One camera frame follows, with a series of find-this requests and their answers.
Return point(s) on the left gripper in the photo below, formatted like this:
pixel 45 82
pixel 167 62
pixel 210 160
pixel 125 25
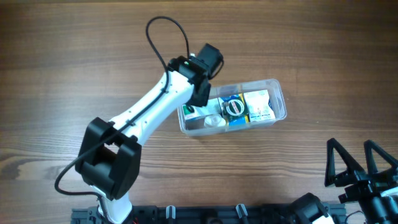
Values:
pixel 201 96

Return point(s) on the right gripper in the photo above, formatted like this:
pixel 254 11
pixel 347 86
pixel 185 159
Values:
pixel 359 181

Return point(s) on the white green medicine box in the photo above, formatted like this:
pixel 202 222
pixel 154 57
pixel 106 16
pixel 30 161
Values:
pixel 196 112

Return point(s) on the green Zam-Buk box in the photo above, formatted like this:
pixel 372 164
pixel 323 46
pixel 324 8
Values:
pixel 234 108

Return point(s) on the small white bottle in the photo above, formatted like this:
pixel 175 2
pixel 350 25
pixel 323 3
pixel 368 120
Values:
pixel 214 121

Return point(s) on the blue VapoDrops box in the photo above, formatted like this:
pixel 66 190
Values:
pixel 237 121

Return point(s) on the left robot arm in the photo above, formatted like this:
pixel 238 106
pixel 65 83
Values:
pixel 110 153

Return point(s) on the clear plastic container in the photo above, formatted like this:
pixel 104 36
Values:
pixel 235 110

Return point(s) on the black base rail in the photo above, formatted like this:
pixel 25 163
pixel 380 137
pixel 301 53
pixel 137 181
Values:
pixel 267 213

